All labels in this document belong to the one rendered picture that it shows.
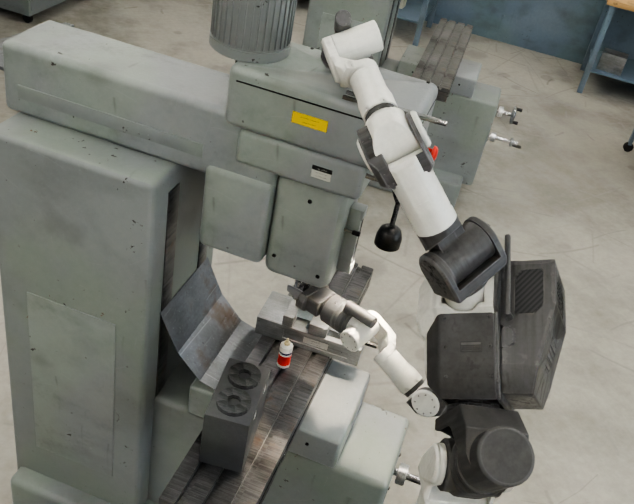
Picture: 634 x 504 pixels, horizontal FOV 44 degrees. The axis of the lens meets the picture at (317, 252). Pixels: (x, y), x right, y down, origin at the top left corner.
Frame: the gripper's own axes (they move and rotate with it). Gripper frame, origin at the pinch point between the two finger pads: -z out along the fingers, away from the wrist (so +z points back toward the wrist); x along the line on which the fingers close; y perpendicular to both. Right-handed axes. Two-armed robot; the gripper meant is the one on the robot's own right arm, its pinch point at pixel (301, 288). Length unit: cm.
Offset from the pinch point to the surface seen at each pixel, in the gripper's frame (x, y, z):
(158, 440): 27, 69, -26
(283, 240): 11.2, -21.6, -1.0
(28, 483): 55, 102, -62
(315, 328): -9.0, 19.4, 1.8
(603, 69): -574, 96, -110
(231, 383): 34.4, 10.4, 7.4
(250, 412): 37.6, 10.8, 17.7
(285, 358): 3.5, 24.8, 1.5
